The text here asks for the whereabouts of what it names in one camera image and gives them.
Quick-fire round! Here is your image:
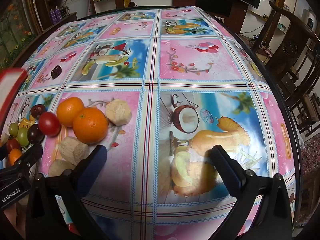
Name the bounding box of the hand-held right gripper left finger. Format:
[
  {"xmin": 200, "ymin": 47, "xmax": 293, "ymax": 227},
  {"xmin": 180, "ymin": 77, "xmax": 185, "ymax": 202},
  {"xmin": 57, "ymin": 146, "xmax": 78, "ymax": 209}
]
[{"xmin": 26, "ymin": 144, "xmax": 108, "ymax": 240}]

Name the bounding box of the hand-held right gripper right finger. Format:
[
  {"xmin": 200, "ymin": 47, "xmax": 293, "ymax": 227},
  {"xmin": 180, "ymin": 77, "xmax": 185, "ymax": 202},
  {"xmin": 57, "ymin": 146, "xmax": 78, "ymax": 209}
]
[{"xmin": 209, "ymin": 144, "xmax": 293, "ymax": 240}]

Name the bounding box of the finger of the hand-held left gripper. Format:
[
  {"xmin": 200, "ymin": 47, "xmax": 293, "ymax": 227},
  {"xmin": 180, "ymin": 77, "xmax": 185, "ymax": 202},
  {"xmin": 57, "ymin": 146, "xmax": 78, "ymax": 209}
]
[
  {"xmin": 11, "ymin": 144, "xmax": 43, "ymax": 172},
  {"xmin": 0, "ymin": 144, "xmax": 12, "ymax": 162}
]

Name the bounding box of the red cherry tomato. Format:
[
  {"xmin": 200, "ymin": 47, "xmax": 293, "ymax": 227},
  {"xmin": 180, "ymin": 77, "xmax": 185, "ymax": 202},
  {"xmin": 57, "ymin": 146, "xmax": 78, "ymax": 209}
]
[{"xmin": 6, "ymin": 138, "xmax": 22, "ymax": 153}]

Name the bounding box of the orange cherry tomato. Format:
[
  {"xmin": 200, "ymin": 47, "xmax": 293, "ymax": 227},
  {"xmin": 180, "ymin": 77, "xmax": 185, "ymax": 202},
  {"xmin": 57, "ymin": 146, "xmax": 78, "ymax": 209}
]
[{"xmin": 8, "ymin": 148, "xmax": 23, "ymax": 166}]

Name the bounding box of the dark purple plum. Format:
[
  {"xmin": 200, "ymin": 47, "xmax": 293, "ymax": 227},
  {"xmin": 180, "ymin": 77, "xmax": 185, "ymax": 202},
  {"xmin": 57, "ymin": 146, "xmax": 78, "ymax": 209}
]
[{"xmin": 27, "ymin": 124, "xmax": 45, "ymax": 144}]

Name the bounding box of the peeled sugarcane piece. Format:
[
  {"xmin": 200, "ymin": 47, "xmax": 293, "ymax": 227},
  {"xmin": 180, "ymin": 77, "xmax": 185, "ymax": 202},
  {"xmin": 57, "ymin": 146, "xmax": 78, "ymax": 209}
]
[
  {"xmin": 105, "ymin": 99, "xmax": 132, "ymax": 126},
  {"xmin": 48, "ymin": 159, "xmax": 76, "ymax": 178},
  {"xmin": 58, "ymin": 137, "xmax": 90, "ymax": 163}
]

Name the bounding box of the red rectangular tray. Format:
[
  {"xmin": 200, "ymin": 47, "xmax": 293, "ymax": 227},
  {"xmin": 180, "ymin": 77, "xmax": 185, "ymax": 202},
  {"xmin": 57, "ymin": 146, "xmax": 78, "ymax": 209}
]
[{"xmin": 0, "ymin": 68, "xmax": 28, "ymax": 124}]

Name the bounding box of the orange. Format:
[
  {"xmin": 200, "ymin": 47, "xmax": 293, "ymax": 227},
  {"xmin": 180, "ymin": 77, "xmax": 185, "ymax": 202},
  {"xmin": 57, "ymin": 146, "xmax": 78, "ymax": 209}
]
[
  {"xmin": 72, "ymin": 107, "xmax": 109, "ymax": 144},
  {"xmin": 56, "ymin": 97, "xmax": 85, "ymax": 127}
]

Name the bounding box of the large red tomato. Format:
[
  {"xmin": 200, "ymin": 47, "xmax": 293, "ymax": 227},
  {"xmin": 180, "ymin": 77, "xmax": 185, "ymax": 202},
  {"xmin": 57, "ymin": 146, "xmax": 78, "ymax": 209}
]
[{"xmin": 38, "ymin": 112, "xmax": 62, "ymax": 137}]

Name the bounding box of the red jujube date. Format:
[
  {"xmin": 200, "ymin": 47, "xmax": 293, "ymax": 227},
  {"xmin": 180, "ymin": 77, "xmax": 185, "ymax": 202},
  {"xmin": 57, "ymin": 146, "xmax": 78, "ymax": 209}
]
[{"xmin": 30, "ymin": 104, "xmax": 47, "ymax": 118}]

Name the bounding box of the floral rug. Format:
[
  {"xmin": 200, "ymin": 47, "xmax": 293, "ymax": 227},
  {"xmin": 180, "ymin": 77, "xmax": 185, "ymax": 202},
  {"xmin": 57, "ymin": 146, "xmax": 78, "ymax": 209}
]
[{"xmin": 297, "ymin": 137, "xmax": 320, "ymax": 228}]

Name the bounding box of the dark brown dried date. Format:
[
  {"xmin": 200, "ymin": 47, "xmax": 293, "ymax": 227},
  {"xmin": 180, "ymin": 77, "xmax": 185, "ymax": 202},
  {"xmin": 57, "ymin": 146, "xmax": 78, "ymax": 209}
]
[{"xmin": 50, "ymin": 65, "xmax": 62, "ymax": 78}]

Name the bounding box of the fruit print tablecloth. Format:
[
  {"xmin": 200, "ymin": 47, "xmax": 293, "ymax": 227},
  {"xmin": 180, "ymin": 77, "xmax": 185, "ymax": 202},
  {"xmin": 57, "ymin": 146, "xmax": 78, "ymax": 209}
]
[{"xmin": 0, "ymin": 6, "xmax": 304, "ymax": 240}]

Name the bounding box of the dark wooden armchair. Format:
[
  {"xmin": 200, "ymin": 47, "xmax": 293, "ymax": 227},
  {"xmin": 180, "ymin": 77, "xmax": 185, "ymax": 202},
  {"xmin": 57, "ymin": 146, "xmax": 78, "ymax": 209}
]
[
  {"xmin": 277, "ymin": 62, "xmax": 320, "ymax": 138},
  {"xmin": 252, "ymin": 1, "xmax": 320, "ymax": 100}
]

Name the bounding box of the flower picture panel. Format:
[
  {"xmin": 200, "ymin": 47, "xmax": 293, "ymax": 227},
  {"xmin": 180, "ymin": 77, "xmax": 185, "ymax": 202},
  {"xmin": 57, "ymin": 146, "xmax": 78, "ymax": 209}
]
[{"xmin": 0, "ymin": 2, "xmax": 34, "ymax": 64}]

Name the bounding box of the dark wooden side cabinet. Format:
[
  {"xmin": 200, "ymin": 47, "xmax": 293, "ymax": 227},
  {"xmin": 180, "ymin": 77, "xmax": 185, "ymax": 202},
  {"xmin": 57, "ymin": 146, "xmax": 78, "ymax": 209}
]
[{"xmin": 41, "ymin": 11, "xmax": 78, "ymax": 30}]

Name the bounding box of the white teal appliance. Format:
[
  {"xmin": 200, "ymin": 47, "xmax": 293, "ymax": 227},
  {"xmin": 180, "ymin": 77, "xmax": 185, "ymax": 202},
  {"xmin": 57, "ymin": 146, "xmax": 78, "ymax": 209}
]
[{"xmin": 301, "ymin": 9, "xmax": 318, "ymax": 30}]

